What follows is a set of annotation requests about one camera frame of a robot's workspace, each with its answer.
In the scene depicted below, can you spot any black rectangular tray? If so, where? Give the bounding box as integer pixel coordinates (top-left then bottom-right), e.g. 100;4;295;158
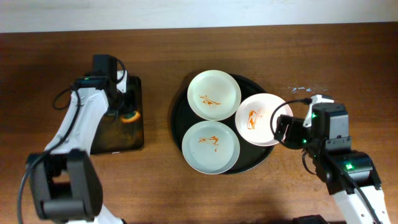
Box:
91;76;144;155

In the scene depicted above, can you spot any grey plate bottom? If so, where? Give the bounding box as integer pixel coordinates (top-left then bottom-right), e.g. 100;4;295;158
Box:
182;121;240;175

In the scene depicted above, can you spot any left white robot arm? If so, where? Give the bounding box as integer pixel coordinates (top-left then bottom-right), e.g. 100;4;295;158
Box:
22;71;128;223

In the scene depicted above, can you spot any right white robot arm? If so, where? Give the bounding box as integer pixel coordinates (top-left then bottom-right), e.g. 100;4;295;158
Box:
270;103;390;223

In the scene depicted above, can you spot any cream plate top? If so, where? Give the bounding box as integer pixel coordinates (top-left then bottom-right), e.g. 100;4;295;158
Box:
187;70;242;121

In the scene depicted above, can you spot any black round tray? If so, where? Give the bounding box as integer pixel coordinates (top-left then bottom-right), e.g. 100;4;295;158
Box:
169;74;274;175

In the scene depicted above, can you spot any pink plate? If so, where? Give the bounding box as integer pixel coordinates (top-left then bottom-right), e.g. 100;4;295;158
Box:
235;93;285;146

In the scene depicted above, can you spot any orange green scrub sponge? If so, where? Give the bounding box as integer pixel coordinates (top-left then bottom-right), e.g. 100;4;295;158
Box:
121;110;141;123

